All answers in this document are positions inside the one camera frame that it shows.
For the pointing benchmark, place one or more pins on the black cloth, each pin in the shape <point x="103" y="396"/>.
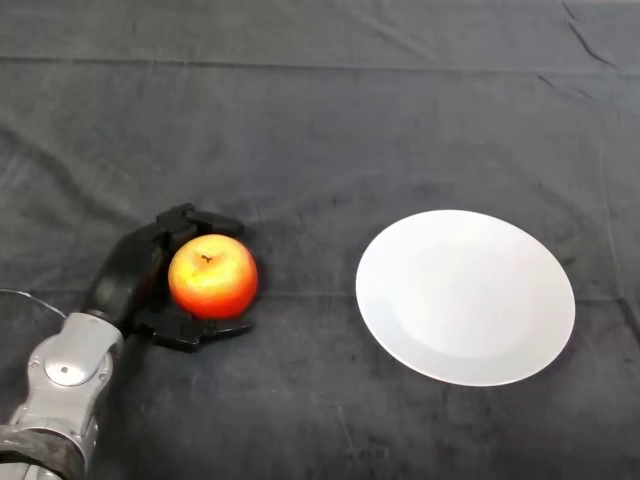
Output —
<point x="350" y="125"/>

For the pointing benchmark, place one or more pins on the red yellow apple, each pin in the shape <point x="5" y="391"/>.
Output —
<point x="212" y="285"/>

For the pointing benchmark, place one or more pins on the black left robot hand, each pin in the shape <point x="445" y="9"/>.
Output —
<point x="127" y="270"/>

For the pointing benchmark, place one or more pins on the white round plate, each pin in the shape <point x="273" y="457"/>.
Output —
<point x="467" y="300"/>

